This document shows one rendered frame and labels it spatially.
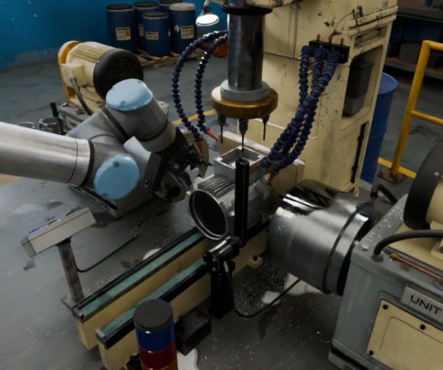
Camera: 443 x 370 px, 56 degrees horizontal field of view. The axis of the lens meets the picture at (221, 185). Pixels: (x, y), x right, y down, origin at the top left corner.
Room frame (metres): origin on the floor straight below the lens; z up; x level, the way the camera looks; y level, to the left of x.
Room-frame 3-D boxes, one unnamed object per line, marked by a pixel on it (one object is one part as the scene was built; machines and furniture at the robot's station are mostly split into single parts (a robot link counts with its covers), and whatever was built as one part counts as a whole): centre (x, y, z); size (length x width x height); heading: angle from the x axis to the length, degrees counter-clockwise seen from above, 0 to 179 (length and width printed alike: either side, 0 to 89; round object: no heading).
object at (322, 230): (0.81, -0.28, 1.04); 0.41 x 0.25 x 0.25; 48
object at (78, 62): (1.43, 0.46, 1.16); 0.33 x 0.26 x 0.42; 48
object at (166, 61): (6.16, 0.96, 0.37); 1.20 x 0.80 x 0.74; 123
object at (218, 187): (1.02, -0.03, 1.01); 0.20 x 0.19 x 0.19; 137
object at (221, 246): (0.90, -0.15, 0.92); 0.45 x 0.13 x 0.24; 138
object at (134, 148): (1.27, 0.23, 1.04); 0.37 x 0.25 x 0.25; 48
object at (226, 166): (1.05, -0.05, 1.11); 0.12 x 0.11 x 0.07; 137
